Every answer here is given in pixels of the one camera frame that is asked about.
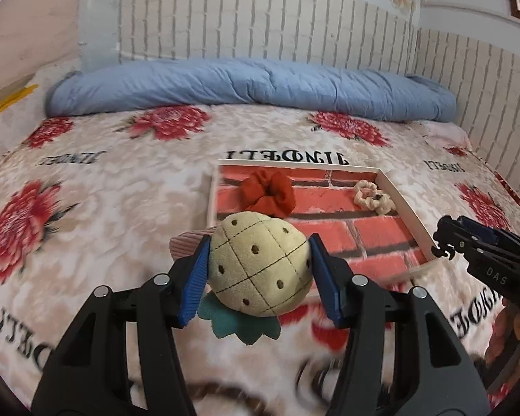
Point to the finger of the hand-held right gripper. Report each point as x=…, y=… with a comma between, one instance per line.
x=448, y=234
x=481, y=229

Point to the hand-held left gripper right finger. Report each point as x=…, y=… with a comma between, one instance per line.
x=326, y=278

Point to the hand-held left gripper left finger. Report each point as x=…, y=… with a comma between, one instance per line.
x=194, y=284

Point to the white tray with brick lining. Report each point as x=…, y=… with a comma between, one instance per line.
x=372, y=234

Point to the plush pineapple hair clip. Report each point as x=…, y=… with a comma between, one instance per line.
x=255, y=264

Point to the cream scrunchie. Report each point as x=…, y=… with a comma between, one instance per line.
x=366, y=199

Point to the pink cloth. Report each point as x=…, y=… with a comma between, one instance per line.
x=448, y=132

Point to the red scrunchie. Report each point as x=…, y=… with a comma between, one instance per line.
x=268, y=190

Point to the floral printed blanket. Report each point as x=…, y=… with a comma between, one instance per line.
x=112, y=208

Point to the rolled blue quilt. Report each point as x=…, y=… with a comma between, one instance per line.
x=242, y=82

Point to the yellow cloth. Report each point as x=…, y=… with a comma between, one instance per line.
x=8, y=104

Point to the beige folded mat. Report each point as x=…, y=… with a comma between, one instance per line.
x=4, y=91

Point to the clear plastic sheet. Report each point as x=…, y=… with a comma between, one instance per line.
x=97, y=17

